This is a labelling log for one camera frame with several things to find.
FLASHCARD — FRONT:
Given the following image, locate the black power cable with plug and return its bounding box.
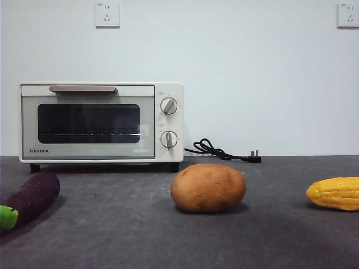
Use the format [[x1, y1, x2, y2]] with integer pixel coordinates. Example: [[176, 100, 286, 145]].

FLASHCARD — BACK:
[[183, 138, 262, 164]]

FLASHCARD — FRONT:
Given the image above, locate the white Toshiba toaster oven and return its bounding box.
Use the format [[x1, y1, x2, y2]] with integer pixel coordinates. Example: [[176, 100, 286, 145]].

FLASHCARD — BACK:
[[18, 81, 185, 174]]

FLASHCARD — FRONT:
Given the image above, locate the purple eggplant green stem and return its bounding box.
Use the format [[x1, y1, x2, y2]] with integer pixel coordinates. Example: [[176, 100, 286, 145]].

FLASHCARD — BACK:
[[0, 171, 61, 231]]

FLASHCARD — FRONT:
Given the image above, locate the yellow corn cob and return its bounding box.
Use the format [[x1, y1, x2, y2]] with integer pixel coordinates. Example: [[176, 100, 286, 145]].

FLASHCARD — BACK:
[[305, 177, 359, 211]]

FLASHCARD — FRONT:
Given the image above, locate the brown potato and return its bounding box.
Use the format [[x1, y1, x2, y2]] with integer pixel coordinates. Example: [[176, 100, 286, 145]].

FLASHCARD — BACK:
[[171, 164, 247, 213]]

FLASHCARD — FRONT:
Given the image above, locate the white oven knob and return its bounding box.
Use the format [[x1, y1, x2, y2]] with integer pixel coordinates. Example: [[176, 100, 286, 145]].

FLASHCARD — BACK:
[[160, 97, 178, 115], [160, 130, 178, 149]]

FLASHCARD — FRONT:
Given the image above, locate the wire oven rack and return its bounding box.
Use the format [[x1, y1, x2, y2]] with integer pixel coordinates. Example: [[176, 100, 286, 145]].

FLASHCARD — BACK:
[[44, 127, 141, 138]]

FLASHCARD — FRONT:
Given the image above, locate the white wall socket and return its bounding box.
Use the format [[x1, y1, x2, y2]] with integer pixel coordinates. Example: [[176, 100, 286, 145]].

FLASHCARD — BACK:
[[337, 2, 359, 29], [94, 2, 121, 29]]

